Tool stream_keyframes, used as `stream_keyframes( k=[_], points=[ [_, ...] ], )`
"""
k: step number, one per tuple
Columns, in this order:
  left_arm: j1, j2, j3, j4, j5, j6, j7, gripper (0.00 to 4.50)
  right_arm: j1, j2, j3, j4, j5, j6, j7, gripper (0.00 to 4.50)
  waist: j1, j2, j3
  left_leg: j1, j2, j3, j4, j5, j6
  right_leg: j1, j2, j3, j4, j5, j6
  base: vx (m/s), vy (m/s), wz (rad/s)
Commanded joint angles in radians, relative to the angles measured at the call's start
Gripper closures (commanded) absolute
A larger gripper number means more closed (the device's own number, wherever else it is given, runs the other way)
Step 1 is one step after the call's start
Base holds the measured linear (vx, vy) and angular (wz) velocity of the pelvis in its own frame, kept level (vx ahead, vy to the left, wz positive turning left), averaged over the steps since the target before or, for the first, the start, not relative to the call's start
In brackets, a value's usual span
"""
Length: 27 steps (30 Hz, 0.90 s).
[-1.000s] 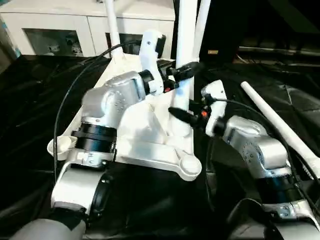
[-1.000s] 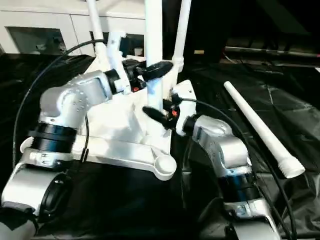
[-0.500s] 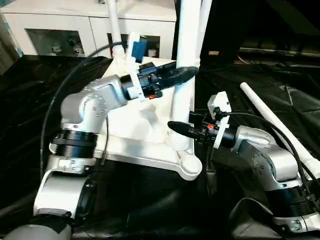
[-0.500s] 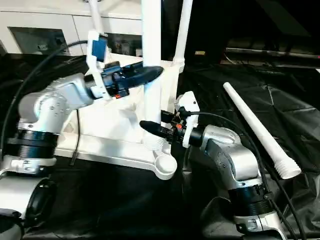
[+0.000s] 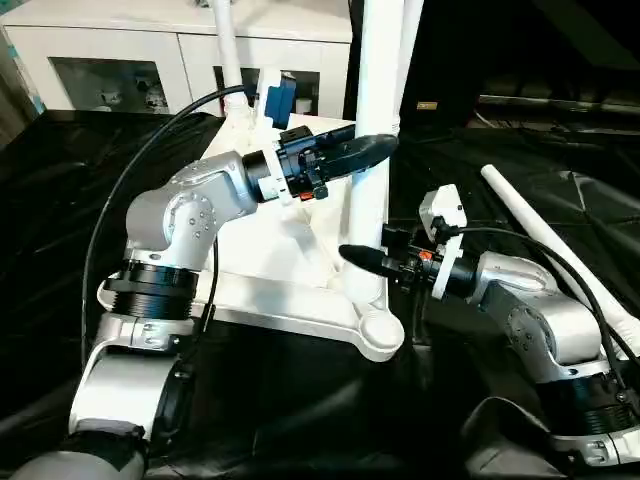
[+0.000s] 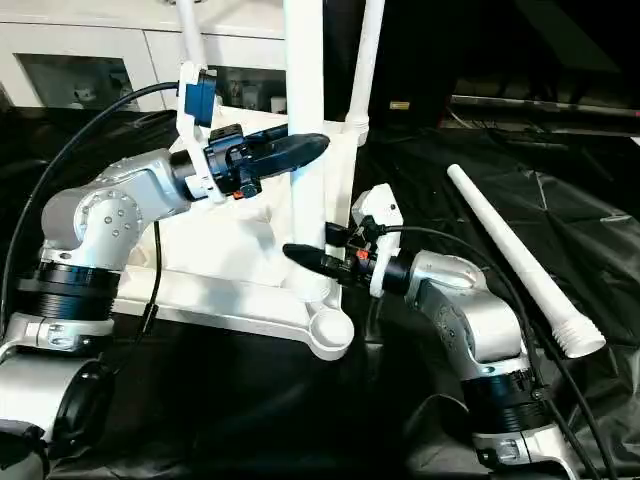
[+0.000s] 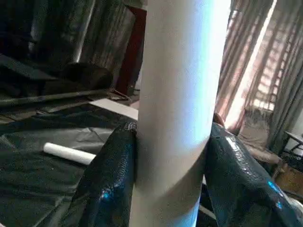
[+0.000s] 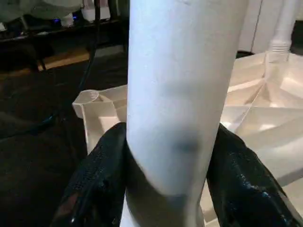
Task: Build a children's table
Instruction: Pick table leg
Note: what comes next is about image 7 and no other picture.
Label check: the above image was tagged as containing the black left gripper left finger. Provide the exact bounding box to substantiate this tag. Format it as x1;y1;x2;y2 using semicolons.
68;122;138;227

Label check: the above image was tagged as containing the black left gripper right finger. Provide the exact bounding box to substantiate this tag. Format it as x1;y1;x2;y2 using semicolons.
204;122;303;227

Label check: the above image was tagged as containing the white plastic table leg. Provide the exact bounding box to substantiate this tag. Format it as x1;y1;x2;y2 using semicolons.
43;142;97;166
128;0;232;227

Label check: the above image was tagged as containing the white flat board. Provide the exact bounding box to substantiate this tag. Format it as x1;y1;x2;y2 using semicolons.
88;97;140;124

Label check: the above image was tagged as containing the dark red panel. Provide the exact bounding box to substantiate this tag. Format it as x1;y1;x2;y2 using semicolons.
115;5;148;98

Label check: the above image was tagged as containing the grey window curtain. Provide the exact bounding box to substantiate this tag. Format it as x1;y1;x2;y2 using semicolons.
214;0;303;155

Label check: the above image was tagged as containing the dark metal rail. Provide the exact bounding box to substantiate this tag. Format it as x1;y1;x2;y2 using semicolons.
0;89;112;107

